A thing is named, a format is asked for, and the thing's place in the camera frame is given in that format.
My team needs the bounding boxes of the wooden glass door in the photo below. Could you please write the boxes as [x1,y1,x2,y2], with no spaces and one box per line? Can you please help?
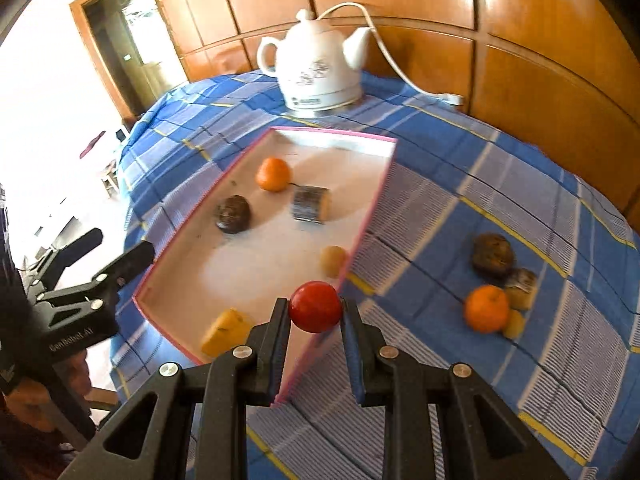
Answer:
[70,0,191,116]

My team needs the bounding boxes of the pink-edged white tray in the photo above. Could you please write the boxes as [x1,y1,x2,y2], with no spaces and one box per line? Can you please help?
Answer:
[132,126,398,406]

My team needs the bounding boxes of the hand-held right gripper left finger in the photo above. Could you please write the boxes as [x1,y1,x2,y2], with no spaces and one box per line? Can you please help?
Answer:
[87,297,293,480]

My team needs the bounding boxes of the dark red cloth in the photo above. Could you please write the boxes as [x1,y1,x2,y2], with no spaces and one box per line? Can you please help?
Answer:
[80,130,107,158]

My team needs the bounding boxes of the blue plaid tablecloth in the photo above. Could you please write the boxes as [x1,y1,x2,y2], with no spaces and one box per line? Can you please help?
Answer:
[110,70,640,480]

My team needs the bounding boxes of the orange tangerine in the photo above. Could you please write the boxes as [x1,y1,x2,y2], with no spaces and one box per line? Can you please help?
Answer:
[255,157,292,192]
[464,285,511,334]

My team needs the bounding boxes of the yellow pear piece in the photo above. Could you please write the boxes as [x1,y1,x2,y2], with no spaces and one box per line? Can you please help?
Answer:
[200,309,254,356]

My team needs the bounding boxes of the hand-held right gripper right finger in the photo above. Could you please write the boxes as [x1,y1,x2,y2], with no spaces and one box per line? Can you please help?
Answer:
[340,299,568,480]

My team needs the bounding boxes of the white floral electric kettle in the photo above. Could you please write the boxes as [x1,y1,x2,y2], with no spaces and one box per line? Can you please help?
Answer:
[256,8,373,118]

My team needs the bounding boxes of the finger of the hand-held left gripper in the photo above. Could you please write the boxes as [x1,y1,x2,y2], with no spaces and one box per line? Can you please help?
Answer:
[91,240,157,288]
[20,227,104,291]

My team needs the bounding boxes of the small wooden stool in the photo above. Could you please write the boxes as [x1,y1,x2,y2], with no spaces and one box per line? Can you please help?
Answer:
[101,159,122,197]

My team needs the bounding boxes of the small yellow round fruit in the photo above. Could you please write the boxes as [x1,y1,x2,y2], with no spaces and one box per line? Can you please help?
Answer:
[502,309,526,339]
[320,246,349,278]

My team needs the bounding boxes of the red cherry tomato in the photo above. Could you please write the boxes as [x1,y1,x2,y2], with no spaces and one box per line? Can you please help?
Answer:
[288,281,344,333]

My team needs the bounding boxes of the white kettle power cord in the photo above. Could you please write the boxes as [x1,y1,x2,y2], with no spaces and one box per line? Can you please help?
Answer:
[315,2,446,98]

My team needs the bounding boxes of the person's left hand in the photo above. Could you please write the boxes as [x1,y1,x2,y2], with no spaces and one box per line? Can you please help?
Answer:
[0,377,61,433]

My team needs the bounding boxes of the dark brown round fruit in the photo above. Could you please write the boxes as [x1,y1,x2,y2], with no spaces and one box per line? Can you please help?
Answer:
[215,196,252,234]
[472,233,516,276]

